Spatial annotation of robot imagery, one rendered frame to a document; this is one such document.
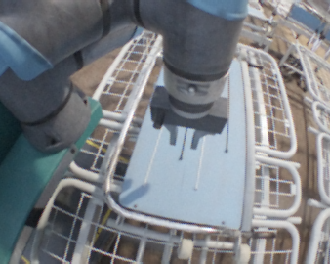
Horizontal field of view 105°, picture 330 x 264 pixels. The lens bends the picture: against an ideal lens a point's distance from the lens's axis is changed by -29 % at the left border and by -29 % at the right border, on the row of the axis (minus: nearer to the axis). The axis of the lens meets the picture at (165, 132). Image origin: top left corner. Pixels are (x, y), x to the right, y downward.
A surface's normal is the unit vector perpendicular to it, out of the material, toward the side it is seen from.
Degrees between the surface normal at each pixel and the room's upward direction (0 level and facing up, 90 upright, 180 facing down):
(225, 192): 5
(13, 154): 0
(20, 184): 0
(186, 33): 91
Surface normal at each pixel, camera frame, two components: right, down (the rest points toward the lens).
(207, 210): -0.01, -0.51
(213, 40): 0.11, 0.86
